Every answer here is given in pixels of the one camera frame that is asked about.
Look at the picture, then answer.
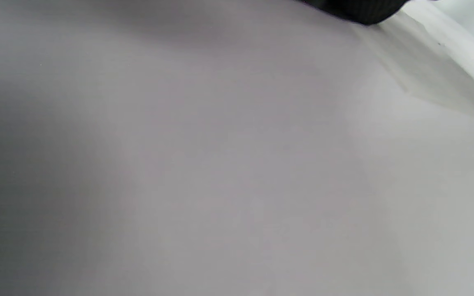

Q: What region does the person's left hand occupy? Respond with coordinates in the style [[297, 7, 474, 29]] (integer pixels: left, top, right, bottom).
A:
[[299, 0, 411, 26]]

